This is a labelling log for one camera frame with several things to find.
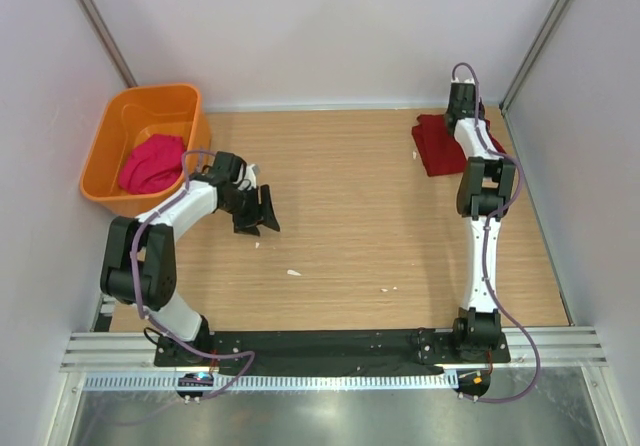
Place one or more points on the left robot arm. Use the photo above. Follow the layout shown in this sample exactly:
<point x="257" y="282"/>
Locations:
<point x="140" y="262"/>

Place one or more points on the orange plastic bin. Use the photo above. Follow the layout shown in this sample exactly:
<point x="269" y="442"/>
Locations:
<point x="129" y="119"/>

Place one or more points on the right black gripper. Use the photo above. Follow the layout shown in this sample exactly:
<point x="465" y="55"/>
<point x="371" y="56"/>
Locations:
<point x="481" y="106"/>

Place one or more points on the slotted cable duct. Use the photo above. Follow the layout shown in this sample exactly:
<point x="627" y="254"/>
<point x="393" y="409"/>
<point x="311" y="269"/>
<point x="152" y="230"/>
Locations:
<point x="201" y="381"/>

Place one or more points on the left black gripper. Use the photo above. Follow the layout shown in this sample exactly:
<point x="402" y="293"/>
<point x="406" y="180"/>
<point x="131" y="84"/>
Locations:
<point x="248" y="223"/>

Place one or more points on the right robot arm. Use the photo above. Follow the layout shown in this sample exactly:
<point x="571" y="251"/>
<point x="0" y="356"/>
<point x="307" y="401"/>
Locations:
<point x="484" y="190"/>

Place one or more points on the dark red t-shirt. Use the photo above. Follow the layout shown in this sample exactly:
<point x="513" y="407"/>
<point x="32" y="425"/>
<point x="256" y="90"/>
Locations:
<point x="440" y="153"/>

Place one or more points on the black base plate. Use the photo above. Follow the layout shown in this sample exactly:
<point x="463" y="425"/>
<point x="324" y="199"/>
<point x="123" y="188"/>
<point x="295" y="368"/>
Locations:
<point x="366" y="353"/>

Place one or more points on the aluminium rail frame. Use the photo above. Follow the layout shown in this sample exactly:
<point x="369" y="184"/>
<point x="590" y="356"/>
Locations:
<point x="109" y="351"/>

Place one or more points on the pink t-shirt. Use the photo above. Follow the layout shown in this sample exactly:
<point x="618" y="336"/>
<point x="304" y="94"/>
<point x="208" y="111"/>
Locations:
<point x="153" y="166"/>

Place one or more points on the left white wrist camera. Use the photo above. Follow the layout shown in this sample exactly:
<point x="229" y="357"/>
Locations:
<point x="249" y="179"/>

